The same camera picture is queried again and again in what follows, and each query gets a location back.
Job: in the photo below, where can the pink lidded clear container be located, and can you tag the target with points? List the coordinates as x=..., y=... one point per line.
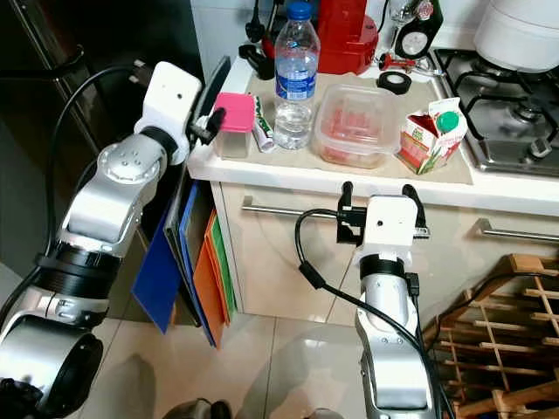
x=238, y=112

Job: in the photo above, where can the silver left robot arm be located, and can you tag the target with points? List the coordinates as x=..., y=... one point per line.
x=113, y=201

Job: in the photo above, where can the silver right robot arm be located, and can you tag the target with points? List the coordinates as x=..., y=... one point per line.
x=397, y=349

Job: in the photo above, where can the tall black fridge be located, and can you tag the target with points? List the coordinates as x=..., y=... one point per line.
x=131, y=35

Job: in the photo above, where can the beige counter mat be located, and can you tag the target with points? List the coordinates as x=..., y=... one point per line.
x=349, y=175

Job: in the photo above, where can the dark grey cutting board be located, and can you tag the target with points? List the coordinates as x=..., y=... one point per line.
x=218, y=83

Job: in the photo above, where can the white green tube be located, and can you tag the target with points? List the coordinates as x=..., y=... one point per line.
x=263, y=129

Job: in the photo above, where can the carton with green cap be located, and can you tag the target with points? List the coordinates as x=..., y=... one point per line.
x=428, y=144

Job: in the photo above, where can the clear plastic food container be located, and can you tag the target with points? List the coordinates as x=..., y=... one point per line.
x=355, y=127

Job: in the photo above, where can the black power adapter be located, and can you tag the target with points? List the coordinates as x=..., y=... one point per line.
x=258, y=63

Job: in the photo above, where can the cream counter cabinet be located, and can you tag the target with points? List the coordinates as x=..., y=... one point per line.
x=279, y=271

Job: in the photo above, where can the clear water bottle blue cap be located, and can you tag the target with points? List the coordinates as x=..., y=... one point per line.
x=295, y=78

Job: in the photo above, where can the steel gas hob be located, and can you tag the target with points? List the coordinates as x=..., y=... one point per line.
x=507, y=148

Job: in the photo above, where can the black power plug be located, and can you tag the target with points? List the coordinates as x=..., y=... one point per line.
x=260, y=29

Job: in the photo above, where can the black tape roll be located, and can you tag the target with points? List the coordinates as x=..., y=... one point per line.
x=382, y=82

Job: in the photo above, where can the wooden lattice rack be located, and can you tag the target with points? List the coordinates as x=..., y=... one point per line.
x=524, y=262

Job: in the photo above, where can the green cutting board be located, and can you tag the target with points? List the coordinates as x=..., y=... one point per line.
x=227, y=271

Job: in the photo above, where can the red kitchen appliance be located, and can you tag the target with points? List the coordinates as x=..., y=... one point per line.
x=345, y=39

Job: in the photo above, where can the black white dial kitchen scale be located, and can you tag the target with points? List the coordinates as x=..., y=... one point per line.
x=417, y=39

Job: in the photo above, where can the blue cutting board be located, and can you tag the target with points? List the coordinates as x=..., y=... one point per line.
x=153, y=288

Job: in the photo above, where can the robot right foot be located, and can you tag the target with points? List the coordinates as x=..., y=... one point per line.
x=323, y=415

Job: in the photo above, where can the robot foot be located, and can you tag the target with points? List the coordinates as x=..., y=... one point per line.
x=323, y=415
x=196, y=410

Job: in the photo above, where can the white pot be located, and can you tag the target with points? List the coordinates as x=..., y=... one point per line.
x=520, y=35

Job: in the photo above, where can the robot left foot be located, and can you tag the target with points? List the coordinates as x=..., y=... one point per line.
x=196, y=410

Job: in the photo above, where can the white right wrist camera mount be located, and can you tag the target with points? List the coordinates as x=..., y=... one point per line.
x=389, y=229

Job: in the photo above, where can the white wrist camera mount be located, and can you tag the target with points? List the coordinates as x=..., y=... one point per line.
x=389, y=229
x=170, y=100

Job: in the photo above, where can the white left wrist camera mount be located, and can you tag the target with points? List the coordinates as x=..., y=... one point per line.
x=170, y=100

